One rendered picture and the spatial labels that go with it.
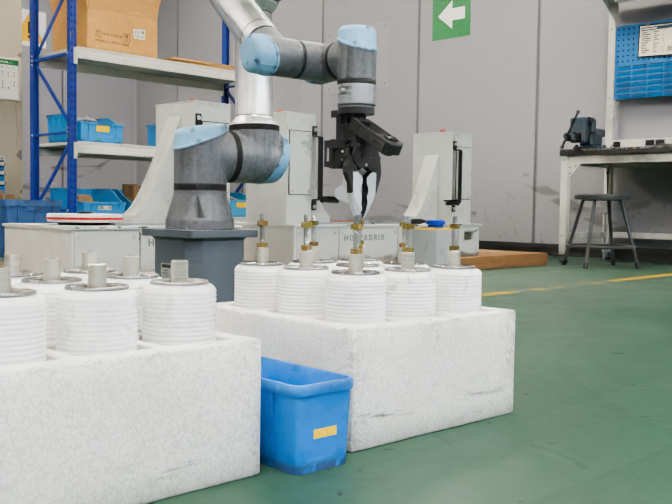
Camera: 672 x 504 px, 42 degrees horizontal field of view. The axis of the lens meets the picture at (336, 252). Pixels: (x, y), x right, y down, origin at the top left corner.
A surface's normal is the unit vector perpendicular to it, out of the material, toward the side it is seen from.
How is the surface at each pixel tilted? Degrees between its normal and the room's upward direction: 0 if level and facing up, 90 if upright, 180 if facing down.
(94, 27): 88
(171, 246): 90
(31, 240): 90
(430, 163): 68
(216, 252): 90
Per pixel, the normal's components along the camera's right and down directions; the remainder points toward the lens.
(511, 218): -0.69, 0.03
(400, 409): 0.68, 0.05
